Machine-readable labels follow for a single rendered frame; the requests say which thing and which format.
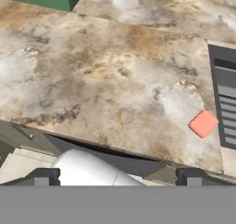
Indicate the white rounded object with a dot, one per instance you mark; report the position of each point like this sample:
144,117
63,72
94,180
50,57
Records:
86,169

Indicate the grey-brown cabinet front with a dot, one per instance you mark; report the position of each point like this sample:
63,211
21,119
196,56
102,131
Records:
21,135

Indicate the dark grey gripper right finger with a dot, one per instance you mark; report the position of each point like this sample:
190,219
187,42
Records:
188,175

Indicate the pink square sponge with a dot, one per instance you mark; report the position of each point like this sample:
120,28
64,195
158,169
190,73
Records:
203,123

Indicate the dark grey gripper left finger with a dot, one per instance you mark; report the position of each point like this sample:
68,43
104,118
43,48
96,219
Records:
44,176

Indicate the small grey cabinet knob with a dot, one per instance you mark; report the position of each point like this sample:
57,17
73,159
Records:
31,136

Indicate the dark grey striped appliance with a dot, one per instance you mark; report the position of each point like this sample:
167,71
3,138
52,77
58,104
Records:
226,92

